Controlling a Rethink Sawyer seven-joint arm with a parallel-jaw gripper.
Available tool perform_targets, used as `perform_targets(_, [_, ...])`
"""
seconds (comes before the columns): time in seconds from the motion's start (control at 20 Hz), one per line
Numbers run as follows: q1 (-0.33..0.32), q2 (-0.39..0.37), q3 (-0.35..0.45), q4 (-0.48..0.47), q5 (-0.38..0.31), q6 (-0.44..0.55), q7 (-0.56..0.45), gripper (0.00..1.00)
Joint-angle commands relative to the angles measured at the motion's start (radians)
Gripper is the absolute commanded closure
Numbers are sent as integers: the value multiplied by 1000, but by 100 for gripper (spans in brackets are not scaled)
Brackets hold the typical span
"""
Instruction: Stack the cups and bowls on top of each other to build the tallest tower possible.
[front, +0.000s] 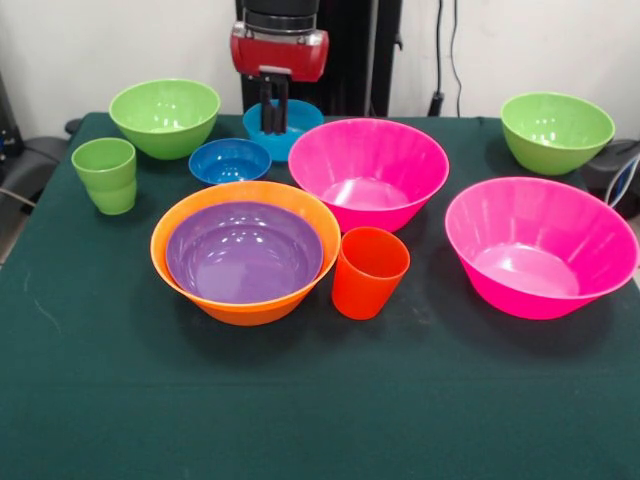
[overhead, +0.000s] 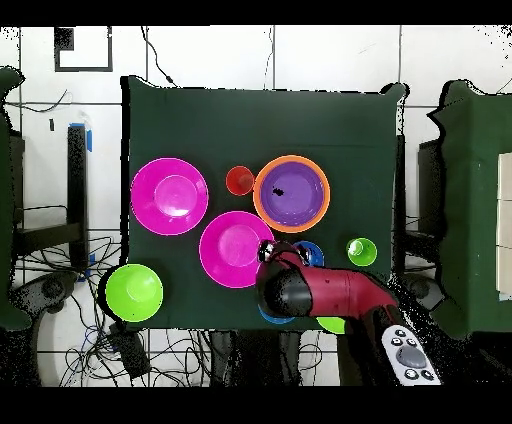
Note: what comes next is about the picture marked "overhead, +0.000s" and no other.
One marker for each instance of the pink plastic bowl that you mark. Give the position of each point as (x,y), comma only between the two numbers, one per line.
(169,196)
(230,252)

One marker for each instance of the purple plastic bowl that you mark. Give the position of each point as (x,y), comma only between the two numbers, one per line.
(296,196)

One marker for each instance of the orange plastic bowl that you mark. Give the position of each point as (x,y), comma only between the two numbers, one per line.
(256,196)

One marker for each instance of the green plastic bowl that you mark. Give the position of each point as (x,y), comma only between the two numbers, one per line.
(134,292)
(332,324)

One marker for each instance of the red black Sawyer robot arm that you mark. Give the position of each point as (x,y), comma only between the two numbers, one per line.
(336,292)

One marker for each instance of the dark blue plastic bowl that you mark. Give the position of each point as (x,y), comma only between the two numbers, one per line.
(316,254)

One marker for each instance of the light blue plastic bowl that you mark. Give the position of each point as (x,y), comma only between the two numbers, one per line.
(274,320)

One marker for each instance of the green plastic cup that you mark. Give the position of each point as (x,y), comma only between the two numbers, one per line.
(366,254)

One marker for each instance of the red plastic cup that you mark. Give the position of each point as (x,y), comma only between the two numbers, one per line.
(238,180)

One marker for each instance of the dark green tablecloth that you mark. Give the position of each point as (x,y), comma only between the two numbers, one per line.
(260,120)

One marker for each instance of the black power adapter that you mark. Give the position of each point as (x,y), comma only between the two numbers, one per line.
(132,354)

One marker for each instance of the green clothed side table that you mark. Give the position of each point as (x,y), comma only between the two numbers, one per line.
(472,160)
(6,200)

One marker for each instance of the black metal stand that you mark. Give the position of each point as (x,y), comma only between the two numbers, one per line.
(76,192)

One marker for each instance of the white box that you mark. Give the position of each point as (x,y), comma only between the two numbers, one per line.
(504,224)

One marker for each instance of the black square frame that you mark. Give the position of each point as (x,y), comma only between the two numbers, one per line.
(84,69)

